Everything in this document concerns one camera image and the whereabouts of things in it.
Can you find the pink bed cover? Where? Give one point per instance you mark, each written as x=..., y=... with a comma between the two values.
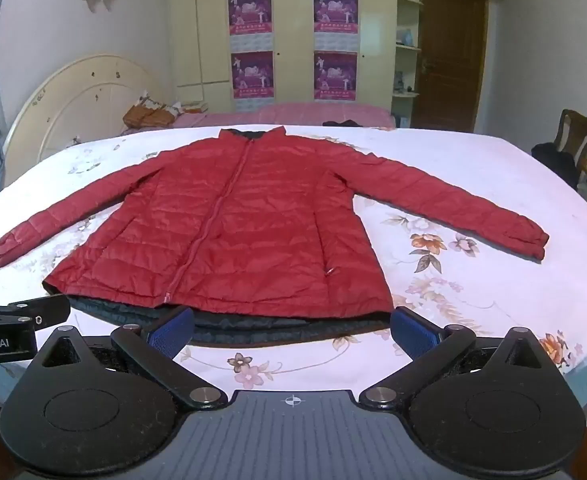
x=293, y=112

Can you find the wooden chair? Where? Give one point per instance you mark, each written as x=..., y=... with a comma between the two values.
x=578, y=130

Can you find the floral white bed sheet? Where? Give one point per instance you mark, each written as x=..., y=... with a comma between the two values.
x=473, y=185

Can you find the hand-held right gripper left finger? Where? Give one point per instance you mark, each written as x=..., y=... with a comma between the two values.
x=172, y=334

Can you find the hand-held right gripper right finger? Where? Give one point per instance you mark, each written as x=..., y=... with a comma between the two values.
x=416, y=334

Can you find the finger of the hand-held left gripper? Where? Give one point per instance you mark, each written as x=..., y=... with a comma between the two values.
x=43, y=307

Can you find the brown wooden door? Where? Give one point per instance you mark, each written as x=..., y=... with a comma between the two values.
x=451, y=55

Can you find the dark cloth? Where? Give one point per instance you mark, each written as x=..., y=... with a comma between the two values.
x=342, y=123

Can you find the red puffer jacket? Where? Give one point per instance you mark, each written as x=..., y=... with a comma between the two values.
x=253, y=220

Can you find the cream bed headboard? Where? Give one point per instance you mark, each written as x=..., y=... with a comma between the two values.
x=73, y=95

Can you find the cream wardrobe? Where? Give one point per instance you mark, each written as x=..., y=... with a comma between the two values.
x=293, y=20

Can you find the black bag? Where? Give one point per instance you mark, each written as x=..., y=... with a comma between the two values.
x=553, y=165

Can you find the purple wall poster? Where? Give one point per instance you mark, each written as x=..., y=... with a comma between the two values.
x=335, y=75
x=252, y=75
x=250, y=12
x=336, y=10

